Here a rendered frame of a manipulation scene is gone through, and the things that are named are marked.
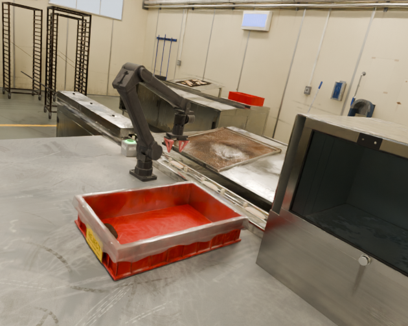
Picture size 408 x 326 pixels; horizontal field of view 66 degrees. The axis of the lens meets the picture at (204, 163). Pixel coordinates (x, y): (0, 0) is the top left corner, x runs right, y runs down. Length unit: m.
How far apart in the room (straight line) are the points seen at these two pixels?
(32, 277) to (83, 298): 0.15
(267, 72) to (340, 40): 1.35
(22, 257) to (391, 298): 0.90
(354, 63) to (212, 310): 4.67
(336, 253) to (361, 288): 0.09
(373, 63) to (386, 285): 4.42
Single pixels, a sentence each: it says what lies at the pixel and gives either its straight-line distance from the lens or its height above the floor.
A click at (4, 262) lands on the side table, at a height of 0.82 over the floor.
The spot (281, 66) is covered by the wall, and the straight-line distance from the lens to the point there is 5.85.
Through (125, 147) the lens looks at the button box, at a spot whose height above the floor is 0.87.
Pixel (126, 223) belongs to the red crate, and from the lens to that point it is 1.12.
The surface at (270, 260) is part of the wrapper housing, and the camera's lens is 1.01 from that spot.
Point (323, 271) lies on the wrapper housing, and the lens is 0.92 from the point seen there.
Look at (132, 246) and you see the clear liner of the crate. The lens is 0.84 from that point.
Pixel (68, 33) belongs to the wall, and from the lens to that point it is 8.69.
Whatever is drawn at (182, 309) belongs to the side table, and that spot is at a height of 0.82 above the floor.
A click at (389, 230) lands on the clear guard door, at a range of 0.82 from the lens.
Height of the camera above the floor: 1.39
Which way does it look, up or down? 18 degrees down
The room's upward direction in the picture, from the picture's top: 11 degrees clockwise
